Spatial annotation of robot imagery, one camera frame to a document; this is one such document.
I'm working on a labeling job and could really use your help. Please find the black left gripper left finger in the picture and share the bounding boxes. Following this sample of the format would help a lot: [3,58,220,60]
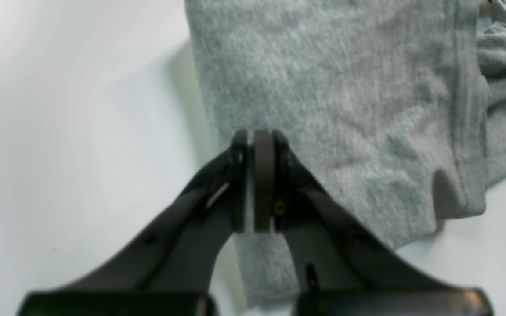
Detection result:
[18,130,248,316]

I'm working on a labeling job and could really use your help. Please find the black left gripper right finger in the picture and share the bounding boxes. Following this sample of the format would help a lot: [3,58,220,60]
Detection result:
[253,129,494,316]

